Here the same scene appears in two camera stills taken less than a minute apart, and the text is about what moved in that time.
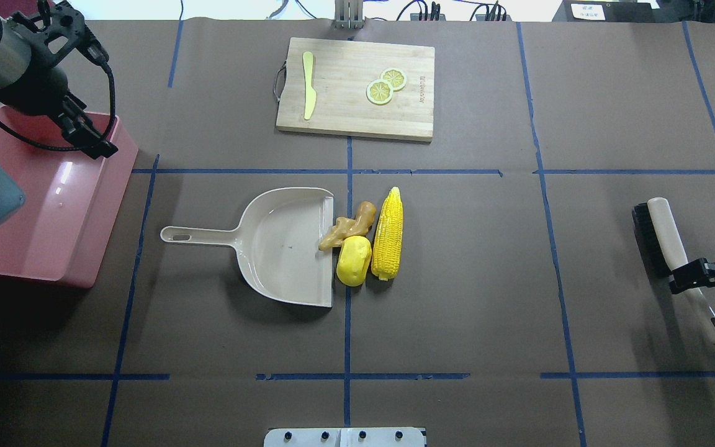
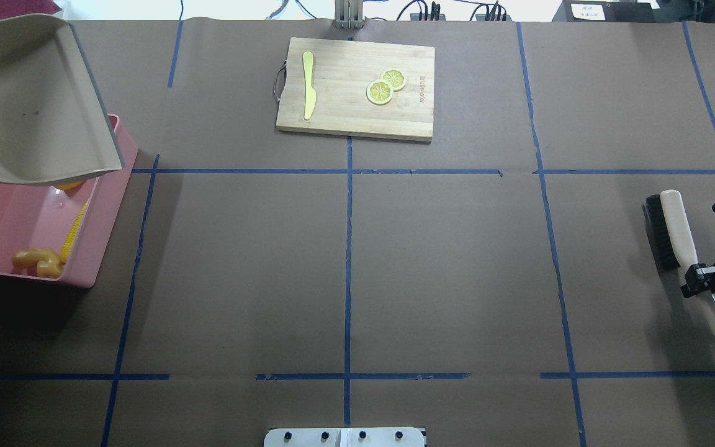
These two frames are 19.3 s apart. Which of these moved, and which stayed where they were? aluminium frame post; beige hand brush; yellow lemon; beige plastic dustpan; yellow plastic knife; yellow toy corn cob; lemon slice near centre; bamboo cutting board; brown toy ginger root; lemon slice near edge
Moved: beige hand brush; yellow lemon; yellow toy corn cob; beige plastic dustpan; brown toy ginger root
Stayed: yellow plastic knife; bamboo cutting board; lemon slice near centre; lemon slice near edge; aluminium frame post
